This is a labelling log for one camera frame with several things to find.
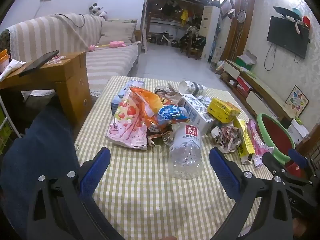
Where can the green plastic crate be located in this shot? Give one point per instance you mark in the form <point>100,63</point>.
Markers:
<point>5,132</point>

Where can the crumpled printed paper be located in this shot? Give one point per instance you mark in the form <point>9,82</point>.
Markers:
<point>227,137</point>

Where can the person's leg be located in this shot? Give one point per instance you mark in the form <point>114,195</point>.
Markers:
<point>37,150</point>

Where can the blue white carton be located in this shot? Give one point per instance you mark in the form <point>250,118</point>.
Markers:
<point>122,95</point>

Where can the white box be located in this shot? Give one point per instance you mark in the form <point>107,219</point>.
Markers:
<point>297,131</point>

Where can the small crumpled paper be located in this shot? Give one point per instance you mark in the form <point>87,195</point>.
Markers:
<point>206,101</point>

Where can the red hat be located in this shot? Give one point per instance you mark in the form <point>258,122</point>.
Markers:
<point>306,21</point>

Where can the white balance bicycle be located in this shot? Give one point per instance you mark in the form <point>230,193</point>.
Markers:
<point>163,38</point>

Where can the pink toy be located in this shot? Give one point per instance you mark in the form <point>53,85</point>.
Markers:
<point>116,45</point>

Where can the patterned paper cup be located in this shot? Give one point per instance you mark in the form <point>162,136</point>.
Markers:
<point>191,87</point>

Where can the green cardboard box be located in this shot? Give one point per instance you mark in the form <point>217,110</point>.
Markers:
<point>243,61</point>

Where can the round wall clock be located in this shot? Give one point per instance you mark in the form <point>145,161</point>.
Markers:
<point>241,16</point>

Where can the framed picture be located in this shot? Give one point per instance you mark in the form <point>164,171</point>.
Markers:
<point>227,3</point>

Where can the low television cabinet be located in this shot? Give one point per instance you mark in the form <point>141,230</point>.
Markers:
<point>262,87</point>

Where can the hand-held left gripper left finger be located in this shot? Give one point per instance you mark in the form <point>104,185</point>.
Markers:
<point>96,172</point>

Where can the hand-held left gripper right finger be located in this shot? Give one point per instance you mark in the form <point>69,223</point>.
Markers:
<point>225,175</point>

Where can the black wall television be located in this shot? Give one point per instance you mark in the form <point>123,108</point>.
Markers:
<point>287,36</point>

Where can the black hat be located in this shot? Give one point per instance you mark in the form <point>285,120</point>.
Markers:
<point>282,11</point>

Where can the beige striped sofa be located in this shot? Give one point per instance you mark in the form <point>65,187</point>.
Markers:
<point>105,62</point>

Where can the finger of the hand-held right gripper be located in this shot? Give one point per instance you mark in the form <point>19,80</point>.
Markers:
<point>297,157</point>
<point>268,161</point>

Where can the blue snack wrapper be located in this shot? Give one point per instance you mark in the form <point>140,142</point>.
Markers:
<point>171,113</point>

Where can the white milk carton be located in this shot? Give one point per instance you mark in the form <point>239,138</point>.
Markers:
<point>197,112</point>

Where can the clear plastic bottle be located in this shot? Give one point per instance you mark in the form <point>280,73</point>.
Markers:
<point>185,152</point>

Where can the white plush toy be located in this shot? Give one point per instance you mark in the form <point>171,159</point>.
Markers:
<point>97,11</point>

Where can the yellow drink carton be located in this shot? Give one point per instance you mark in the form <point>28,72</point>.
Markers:
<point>222,108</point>

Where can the orange snack bag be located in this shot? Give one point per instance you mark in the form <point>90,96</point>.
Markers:
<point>147,102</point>

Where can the wooden side table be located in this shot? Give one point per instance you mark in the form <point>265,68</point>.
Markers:
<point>70,80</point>

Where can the standing air conditioner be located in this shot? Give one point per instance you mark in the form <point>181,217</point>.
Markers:
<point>207,27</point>

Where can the framed board game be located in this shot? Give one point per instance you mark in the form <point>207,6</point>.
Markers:
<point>297,101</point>

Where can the flattened yellow carton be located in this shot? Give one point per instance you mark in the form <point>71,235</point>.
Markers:
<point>243,140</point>

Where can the orange packet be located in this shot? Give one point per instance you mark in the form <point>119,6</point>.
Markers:
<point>3,60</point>

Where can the pink strawberry snack bag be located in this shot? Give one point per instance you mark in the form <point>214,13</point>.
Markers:
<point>125,127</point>

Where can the black tablet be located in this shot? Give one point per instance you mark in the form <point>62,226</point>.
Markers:
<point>40,63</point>

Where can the yellow checkered tablecloth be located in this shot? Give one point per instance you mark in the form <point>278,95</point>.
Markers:
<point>140,195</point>

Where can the pink plastic wrapper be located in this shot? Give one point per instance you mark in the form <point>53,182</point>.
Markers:
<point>257,142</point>

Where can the white cloth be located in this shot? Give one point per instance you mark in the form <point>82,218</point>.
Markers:
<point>11,67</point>

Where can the red bin with green rim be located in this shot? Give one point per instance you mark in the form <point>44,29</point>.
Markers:
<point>275,135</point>

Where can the crumpled brown paper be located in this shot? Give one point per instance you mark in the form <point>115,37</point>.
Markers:
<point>167,92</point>

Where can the beige pillow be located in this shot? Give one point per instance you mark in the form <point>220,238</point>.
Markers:
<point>117,31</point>

